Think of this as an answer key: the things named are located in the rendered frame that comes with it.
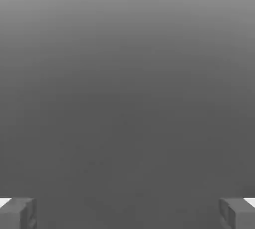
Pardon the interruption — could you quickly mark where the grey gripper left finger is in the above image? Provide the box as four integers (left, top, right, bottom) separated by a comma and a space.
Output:
0, 197, 38, 229

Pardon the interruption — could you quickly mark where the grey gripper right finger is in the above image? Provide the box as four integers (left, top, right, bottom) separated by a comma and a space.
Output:
218, 197, 255, 229

